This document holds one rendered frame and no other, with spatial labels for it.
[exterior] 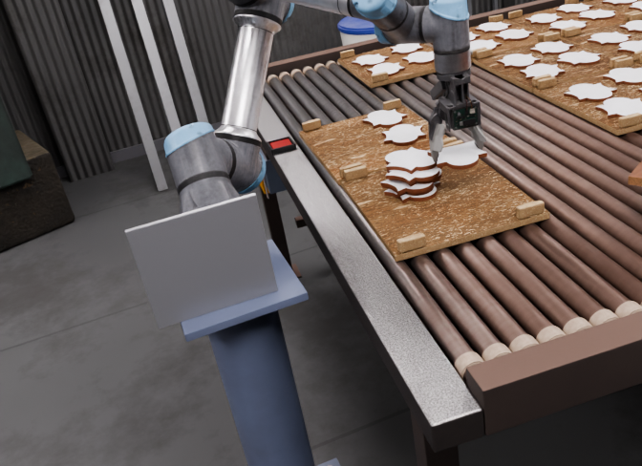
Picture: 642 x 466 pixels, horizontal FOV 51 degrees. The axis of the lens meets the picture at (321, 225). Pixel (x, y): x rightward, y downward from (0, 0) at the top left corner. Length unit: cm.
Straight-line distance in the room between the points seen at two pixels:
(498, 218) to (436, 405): 54
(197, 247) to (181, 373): 142
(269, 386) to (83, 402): 132
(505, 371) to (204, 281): 65
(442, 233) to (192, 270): 53
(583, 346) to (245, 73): 95
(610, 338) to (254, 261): 70
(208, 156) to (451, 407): 74
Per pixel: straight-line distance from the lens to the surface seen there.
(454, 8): 141
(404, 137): 192
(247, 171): 158
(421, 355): 117
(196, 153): 146
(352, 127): 207
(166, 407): 263
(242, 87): 161
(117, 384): 283
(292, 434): 175
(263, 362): 157
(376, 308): 128
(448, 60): 144
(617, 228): 150
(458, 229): 146
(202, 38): 490
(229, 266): 141
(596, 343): 114
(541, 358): 110
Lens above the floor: 167
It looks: 29 degrees down
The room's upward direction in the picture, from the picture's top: 11 degrees counter-clockwise
